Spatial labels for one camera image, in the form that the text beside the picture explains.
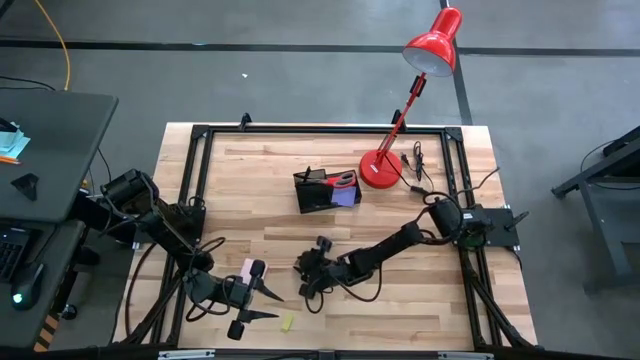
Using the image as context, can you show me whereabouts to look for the pink sticky note pad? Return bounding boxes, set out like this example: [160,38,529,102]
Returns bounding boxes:
[239,257,269,286]

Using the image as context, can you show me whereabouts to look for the black computer mouse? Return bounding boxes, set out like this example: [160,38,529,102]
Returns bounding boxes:
[10,263,45,311]

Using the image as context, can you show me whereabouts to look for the black lamp cable with switch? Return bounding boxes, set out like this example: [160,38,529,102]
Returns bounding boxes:
[399,140,436,197]

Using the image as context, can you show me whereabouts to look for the silver mounting bracket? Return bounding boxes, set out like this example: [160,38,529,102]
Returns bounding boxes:
[158,349,216,360]
[438,351,494,360]

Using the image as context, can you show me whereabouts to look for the red desk lamp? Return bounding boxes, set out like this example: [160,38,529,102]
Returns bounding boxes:
[358,6,464,190]

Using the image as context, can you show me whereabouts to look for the red handled scissors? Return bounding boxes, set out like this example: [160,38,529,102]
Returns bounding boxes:
[319,171,358,190]

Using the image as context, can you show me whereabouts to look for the yellow hanging cable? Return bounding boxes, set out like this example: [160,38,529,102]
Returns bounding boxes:
[33,0,71,92]

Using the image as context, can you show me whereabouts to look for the black triangular stand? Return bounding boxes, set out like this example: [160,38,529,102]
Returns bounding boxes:
[10,173,40,202]

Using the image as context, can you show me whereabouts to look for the dark metal cart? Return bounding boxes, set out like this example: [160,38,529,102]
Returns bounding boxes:
[551,124,640,294]

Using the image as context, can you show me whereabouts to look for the pale blue paper stack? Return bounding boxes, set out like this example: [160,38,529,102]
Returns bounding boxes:
[0,119,31,161]

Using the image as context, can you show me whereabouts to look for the purple sticky note pad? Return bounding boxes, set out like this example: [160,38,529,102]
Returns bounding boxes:
[330,185,357,208]

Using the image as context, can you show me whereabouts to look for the black aluminium table frame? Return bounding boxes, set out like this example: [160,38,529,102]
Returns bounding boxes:
[112,112,539,351]

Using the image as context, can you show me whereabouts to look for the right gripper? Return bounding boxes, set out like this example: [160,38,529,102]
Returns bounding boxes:
[293,235,354,300]

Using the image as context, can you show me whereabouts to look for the black mesh desk organizer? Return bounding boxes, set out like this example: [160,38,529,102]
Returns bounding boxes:
[293,167,363,215]

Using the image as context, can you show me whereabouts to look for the black keyboard tray desk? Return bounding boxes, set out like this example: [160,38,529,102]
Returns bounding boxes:
[0,219,86,351]

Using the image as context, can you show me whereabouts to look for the yellow black hazard tape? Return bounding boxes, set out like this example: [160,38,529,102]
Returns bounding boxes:
[33,312,61,354]

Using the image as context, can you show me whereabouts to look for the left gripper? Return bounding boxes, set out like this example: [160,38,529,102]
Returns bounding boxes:
[224,259,285,341]

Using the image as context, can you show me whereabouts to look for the black keyboard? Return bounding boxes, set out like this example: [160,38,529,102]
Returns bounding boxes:
[0,227,29,284]

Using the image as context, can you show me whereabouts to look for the black side desk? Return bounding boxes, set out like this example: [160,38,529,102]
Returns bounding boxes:
[0,89,120,224]

